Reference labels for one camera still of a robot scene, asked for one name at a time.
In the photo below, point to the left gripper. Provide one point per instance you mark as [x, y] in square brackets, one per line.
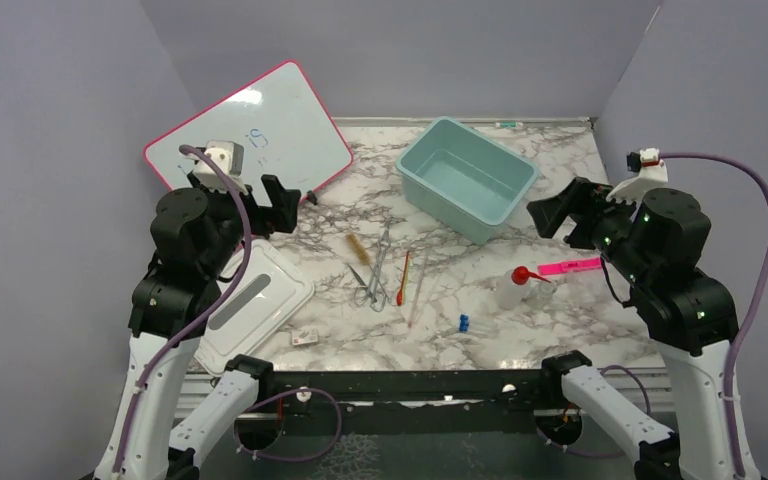
[281, 216]

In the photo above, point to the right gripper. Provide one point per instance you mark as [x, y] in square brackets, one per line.
[582, 199]

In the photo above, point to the brown test tube brush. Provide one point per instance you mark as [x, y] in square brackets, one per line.
[358, 249]

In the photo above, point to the small clear glass beaker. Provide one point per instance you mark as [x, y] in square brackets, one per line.
[542, 295]

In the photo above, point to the metal tweezers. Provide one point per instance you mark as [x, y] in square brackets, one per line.
[356, 276]

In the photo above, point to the white wash bottle red cap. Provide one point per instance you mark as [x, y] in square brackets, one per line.
[512, 287]

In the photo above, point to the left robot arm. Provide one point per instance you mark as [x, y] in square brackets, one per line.
[195, 232]

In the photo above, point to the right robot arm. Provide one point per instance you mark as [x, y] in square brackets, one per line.
[655, 243]

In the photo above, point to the pink plastic clip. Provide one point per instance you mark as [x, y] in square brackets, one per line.
[570, 266]

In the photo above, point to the white plastic lid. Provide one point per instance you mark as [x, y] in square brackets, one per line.
[271, 291]

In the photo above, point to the pink framed whiteboard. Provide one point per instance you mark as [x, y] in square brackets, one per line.
[282, 125]

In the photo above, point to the small white card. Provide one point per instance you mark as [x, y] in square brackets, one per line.
[304, 337]

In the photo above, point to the red orange spatula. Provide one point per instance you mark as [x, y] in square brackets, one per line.
[404, 279]

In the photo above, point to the teal plastic bin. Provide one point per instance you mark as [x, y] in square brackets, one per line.
[464, 179]

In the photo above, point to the blue capped test tubes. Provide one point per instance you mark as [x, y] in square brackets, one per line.
[482, 328]

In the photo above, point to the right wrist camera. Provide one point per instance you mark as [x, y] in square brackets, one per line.
[650, 172]

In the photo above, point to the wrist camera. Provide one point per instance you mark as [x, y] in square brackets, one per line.
[650, 172]
[227, 157]

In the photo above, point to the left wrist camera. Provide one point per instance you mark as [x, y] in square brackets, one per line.
[227, 157]

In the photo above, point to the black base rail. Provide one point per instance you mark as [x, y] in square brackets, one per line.
[404, 402]

